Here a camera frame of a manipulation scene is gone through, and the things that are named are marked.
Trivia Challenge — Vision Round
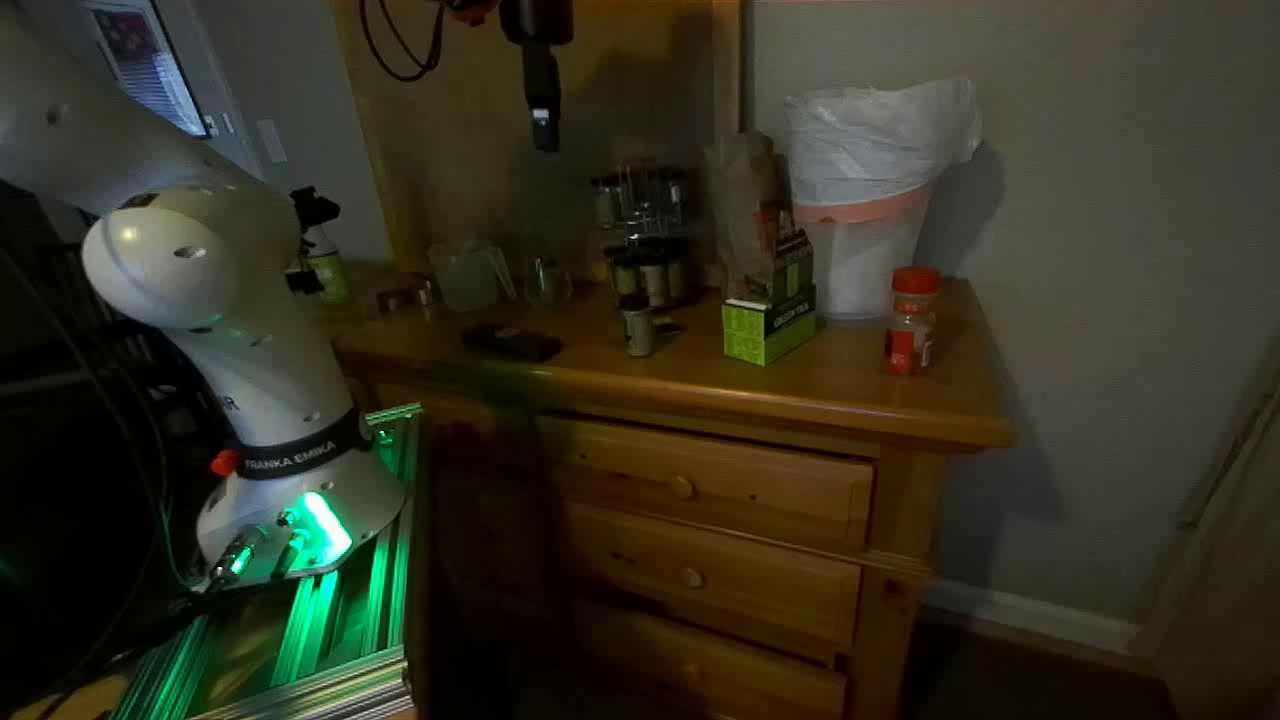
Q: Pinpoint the translucent plastic measuring jug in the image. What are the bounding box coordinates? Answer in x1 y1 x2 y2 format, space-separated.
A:
430 235 518 315

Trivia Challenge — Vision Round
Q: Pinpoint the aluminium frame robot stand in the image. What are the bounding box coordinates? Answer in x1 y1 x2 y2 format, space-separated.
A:
133 399 430 720

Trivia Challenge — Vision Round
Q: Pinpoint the wooden drawer with knob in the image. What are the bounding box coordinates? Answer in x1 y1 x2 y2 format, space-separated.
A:
574 602 851 720
532 413 882 557
556 498 865 652

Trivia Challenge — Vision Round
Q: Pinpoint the white waste bin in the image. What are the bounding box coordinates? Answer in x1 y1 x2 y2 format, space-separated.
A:
792 183 936 325

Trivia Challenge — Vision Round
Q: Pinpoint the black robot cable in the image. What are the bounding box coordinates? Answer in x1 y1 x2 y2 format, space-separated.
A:
358 0 453 82

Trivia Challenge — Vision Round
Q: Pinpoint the wooden dresser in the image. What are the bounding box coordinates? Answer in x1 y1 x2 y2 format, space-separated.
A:
324 254 1016 720

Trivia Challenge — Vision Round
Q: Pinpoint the white bin liner bag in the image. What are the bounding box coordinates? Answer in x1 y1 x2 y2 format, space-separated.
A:
784 74 988 212

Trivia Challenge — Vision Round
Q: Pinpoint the red lidded spice jar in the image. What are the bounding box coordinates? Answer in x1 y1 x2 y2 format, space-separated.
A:
884 263 945 380

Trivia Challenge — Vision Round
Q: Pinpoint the brown paper bag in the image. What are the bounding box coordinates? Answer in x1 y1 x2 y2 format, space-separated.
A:
704 127 799 305

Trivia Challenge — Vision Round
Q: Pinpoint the white light switch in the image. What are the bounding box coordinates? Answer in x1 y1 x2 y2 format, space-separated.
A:
253 117 293 168

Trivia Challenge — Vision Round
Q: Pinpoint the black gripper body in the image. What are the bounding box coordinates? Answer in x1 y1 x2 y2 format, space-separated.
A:
497 0 578 48

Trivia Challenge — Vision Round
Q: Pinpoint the white baseboard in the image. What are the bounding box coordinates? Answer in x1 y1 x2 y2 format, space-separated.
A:
924 576 1145 664

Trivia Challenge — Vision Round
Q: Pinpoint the framed wall picture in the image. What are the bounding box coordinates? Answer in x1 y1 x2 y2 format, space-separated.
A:
80 0 215 143

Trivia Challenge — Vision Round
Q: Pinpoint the small spice jar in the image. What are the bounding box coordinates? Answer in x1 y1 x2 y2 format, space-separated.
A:
615 293 660 359

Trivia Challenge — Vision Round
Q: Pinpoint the green cardboard box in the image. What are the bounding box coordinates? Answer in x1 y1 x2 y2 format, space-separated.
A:
721 230 825 366

